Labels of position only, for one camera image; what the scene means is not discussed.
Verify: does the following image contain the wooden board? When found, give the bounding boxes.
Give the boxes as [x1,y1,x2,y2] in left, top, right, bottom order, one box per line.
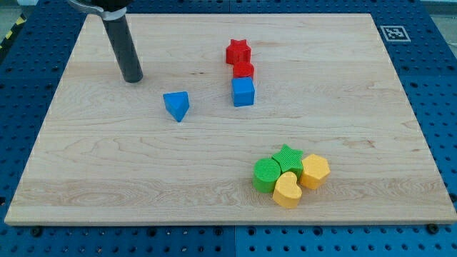
[5,14,456,226]

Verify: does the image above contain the yellow hexagon block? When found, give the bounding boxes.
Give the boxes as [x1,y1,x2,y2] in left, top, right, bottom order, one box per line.
[298,154,331,190]

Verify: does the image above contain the red cylinder block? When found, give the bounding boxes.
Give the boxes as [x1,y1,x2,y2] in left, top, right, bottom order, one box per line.
[232,61,255,79]

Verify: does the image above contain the green star block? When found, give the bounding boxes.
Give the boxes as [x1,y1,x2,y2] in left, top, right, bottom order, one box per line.
[272,144,303,178]

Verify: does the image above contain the blue triangle block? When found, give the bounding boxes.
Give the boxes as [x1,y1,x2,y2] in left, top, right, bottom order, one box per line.
[163,91,190,122]

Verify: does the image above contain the green cylinder block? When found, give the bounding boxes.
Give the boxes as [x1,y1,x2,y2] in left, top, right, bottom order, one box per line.
[252,158,281,193]

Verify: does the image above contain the red star block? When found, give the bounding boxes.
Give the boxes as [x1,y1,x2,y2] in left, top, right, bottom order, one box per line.
[226,39,251,65]

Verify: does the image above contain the yellow heart block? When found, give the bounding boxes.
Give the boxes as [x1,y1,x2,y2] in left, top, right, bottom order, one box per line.
[272,171,302,208]

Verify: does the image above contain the white fiducial marker tag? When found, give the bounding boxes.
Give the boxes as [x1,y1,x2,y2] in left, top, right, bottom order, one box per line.
[380,25,411,42]

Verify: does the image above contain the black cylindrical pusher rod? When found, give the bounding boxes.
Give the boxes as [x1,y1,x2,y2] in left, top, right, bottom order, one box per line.
[103,16,143,83]

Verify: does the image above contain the blue cube block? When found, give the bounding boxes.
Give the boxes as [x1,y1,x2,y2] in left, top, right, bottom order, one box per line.
[231,77,255,107]

